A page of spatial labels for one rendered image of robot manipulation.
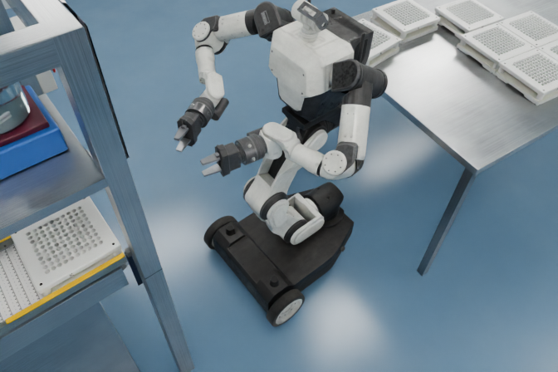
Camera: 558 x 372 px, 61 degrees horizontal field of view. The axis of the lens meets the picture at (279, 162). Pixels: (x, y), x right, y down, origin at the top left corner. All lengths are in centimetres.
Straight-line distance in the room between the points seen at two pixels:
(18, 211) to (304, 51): 94
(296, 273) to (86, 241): 112
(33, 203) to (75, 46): 39
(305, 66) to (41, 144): 81
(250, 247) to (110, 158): 136
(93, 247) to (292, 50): 87
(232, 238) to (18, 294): 110
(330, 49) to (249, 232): 118
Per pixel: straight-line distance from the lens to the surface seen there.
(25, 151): 120
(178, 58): 383
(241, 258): 233
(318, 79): 155
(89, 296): 157
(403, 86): 221
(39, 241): 158
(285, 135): 154
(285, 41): 162
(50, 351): 180
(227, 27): 183
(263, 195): 193
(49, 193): 116
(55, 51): 93
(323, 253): 238
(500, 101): 228
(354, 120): 146
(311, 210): 232
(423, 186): 299
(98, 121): 104
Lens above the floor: 220
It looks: 48 degrees down
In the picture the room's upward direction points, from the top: 2 degrees clockwise
